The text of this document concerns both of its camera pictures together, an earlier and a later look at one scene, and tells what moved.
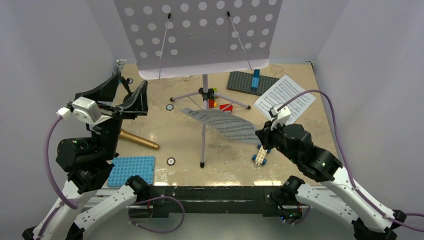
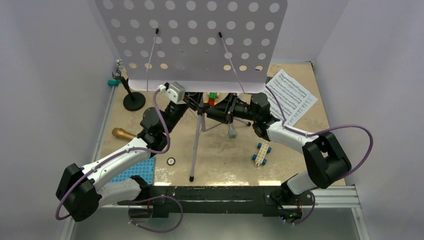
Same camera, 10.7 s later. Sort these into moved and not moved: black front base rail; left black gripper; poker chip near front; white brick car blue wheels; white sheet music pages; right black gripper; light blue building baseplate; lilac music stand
Moved: right black gripper; white sheet music pages; left black gripper; lilac music stand
Not moved: light blue building baseplate; poker chip near front; black front base rail; white brick car blue wheels
